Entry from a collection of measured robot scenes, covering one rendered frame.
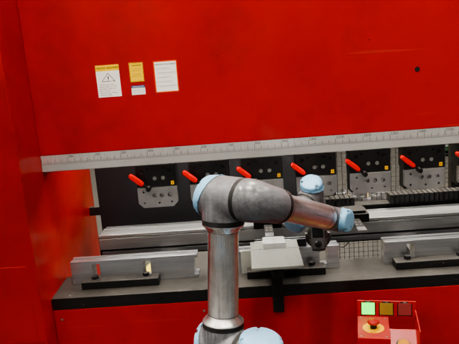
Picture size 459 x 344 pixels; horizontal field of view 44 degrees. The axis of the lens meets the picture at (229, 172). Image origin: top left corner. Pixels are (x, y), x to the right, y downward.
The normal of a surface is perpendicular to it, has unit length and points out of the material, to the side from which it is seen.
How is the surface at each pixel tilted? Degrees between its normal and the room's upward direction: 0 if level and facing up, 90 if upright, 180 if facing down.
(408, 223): 90
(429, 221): 90
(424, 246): 90
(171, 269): 90
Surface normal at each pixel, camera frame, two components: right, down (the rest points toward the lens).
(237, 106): -0.01, 0.22
